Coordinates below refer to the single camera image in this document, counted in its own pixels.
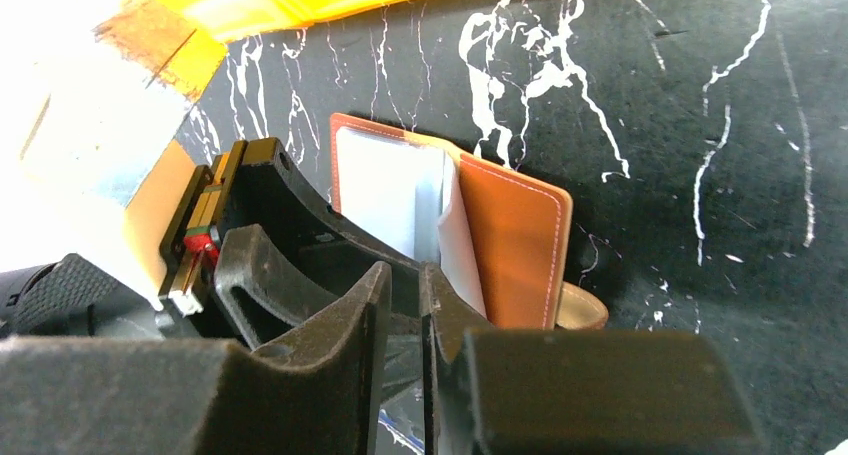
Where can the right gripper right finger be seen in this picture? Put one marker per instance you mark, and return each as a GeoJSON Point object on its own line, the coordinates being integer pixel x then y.
{"type": "Point", "coordinates": [489, 390]}

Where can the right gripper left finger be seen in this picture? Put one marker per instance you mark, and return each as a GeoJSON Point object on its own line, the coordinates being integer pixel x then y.
{"type": "Point", "coordinates": [314, 390]}

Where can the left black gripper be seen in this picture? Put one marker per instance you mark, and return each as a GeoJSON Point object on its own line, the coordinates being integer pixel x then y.
{"type": "Point", "coordinates": [226, 276]}

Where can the brown leather card holder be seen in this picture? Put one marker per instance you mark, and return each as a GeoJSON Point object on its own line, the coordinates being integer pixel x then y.
{"type": "Point", "coordinates": [499, 236]}

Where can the yellow three-compartment bin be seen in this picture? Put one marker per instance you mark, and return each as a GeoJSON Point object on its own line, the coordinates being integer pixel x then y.
{"type": "Point", "coordinates": [291, 1]}

